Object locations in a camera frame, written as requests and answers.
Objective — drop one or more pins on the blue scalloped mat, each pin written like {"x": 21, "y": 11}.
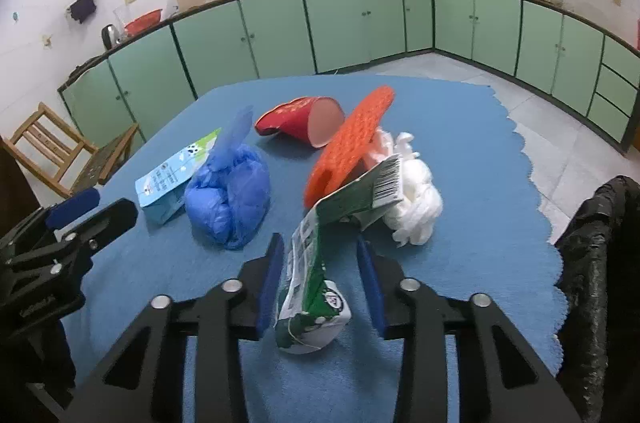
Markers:
{"x": 450, "y": 228}

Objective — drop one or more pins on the black induction cooker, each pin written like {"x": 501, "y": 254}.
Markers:
{"x": 85, "y": 70}

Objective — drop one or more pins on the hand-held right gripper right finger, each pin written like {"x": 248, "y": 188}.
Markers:
{"x": 371, "y": 290}

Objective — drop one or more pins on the wooden chair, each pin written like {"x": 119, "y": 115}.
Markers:
{"x": 100, "y": 158}

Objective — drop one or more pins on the clear plastic jug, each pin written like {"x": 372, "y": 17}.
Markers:
{"x": 120, "y": 20}

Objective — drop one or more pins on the white plastic bag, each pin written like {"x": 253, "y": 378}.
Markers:
{"x": 415, "y": 193}

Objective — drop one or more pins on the steel electric kettle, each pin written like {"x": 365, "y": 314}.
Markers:
{"x": 112, "y": 37}

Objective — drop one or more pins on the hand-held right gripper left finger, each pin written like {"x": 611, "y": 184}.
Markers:
{"x": 270, "y": 290}

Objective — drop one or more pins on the light blue carton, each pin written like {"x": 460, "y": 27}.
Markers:
{"x": 167, "y": 180}

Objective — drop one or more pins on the red paper cup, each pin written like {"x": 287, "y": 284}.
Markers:
{"x": 295, "y": 118}

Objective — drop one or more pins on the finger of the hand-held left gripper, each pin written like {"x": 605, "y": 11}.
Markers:
{"x": 107, "y": 223}
{"x": 75, "y": 205}

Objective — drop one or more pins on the green white milk carton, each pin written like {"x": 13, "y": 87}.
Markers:
{"x": 310, "y": 293}

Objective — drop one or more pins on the dark towel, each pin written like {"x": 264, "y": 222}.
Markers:
{"x": 82, "y": 9}

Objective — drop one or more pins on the black bag lined trash bin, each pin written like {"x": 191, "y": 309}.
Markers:
{"x": 600, "y": 263}

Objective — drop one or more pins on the red basin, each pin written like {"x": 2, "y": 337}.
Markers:
{"x": 145, "y": 23}

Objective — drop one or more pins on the green base cabinets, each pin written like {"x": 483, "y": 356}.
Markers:
{"x": 350, "y": 28}

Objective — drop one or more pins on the blue plastic bag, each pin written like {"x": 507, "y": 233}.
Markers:
{"x": 230, "y": 198}

